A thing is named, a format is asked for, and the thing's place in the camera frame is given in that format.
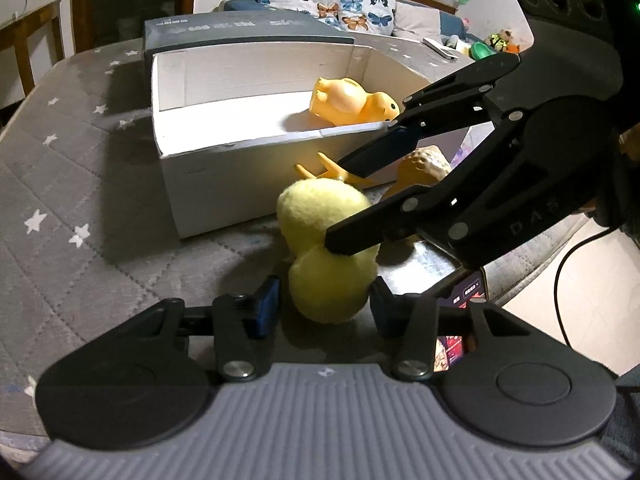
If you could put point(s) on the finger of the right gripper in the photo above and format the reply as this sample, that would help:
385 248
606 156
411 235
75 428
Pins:
459 100
475 194

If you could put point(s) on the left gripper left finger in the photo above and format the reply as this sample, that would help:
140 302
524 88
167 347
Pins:
153 376

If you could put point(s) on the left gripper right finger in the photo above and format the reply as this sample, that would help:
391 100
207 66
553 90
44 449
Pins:
520 386

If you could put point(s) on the orange rubber duck toy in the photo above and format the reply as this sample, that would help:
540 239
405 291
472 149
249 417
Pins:
343 102

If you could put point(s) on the green plastic bowl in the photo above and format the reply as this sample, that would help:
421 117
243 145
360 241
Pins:
479 50

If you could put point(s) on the white remote control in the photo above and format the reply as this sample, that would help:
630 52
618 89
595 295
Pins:
439 49

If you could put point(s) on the stuffed toys on sofa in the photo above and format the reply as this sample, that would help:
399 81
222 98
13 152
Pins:
502 42

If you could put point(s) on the blue sofa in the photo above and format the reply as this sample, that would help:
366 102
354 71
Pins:
453 29

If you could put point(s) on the tan textured toy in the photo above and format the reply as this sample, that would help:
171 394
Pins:
425 166

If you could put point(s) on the grey cushion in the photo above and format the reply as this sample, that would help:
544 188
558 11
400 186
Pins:
416 22

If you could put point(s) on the butterfly patterned pillow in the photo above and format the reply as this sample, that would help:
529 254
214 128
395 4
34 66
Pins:
370 16

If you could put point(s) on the yellow plastic toy piece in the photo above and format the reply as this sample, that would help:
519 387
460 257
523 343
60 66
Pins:
333 177

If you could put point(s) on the smartphone with lit screen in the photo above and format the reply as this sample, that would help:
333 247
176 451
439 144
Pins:
413 302

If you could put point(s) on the grey star patterned tablecloth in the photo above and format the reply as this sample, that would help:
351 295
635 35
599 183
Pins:
87 236

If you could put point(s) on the dark grey box lid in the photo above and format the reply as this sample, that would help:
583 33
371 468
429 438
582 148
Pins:
235 30

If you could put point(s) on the white cardboard box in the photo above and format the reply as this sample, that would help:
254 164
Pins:
231 121

